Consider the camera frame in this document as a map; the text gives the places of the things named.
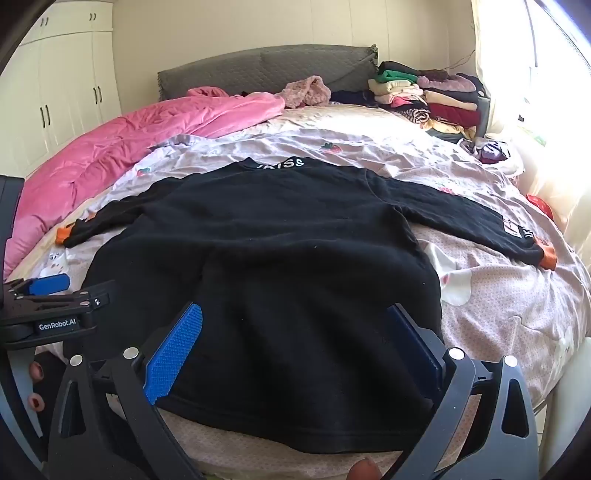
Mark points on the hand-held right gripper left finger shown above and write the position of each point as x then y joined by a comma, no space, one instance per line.
175,350

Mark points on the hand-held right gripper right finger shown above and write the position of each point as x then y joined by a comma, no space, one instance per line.
415,346

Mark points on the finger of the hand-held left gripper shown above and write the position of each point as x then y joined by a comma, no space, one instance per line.
87,297
48,284

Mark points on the black sweater with orange cuffs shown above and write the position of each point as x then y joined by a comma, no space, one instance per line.
277,254

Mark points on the pile of folded clothes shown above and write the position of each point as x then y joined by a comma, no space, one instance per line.
443,110

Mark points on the person's left hand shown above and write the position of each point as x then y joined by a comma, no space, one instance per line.
36,369

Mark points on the printed pink bed sheet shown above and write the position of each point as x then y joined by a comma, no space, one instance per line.
498,295

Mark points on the pink quilt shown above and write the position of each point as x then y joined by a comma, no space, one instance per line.
115,143

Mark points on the red cloth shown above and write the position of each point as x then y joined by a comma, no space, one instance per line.
541,205

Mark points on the purple cloth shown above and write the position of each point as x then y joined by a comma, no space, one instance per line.
491,152

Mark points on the white wardrobe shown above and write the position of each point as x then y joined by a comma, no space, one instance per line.
69,69

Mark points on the black storage box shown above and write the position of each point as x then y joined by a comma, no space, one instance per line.
483,110

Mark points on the white sheer curtain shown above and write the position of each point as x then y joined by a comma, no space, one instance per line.
554,138

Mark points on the dark navy garment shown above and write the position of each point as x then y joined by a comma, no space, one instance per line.
353,97

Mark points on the pink fluffy garment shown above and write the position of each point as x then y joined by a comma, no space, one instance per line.
307,90

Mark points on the grey padded headboard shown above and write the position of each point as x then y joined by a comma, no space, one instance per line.
258,69

